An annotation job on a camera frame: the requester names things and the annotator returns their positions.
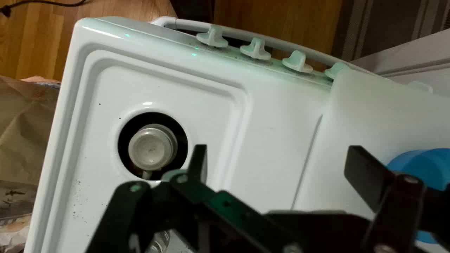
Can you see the round stove burner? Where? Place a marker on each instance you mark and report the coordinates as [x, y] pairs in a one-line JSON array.
[[152, 143]]

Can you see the white gas stove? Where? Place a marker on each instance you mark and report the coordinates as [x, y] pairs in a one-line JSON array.
[[276, 137]]

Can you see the brown paper bag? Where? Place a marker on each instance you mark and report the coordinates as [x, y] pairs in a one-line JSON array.
[[26, 116]]

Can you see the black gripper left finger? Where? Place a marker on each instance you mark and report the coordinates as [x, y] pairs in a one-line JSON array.
[[207, 220]]

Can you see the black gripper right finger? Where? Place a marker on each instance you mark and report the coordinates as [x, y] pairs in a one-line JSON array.
[[402, 203]]

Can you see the white stove knob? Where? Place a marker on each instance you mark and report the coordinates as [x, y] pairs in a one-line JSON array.
[[335, 69], [256, 49], [214, 36], [297, 61]]

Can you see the blue plastic bowl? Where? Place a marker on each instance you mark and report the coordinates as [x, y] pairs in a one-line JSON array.
[[432, 166]]

